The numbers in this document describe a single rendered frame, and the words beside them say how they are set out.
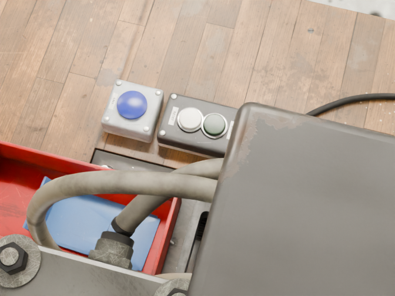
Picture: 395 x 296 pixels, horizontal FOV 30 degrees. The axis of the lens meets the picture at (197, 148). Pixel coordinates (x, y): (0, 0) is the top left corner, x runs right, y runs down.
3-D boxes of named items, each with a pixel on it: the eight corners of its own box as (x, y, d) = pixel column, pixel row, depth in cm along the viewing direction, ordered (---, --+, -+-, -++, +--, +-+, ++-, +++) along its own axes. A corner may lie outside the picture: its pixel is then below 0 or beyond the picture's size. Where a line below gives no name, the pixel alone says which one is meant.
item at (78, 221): (49, 183, 95) (44, 175, 92) (160, 219, 93) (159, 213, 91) (27, 233, 93) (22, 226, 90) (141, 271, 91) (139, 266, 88)
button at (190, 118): (183, 111, 98) (182, 105, 96) (204, 117, 97) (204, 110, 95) (177, 131, 97) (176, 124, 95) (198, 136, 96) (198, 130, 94)
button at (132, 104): (123, 93, 99) (121, 86, 97) (151, 100, 98) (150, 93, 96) (114, 119, 97) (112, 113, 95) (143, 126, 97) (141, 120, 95)
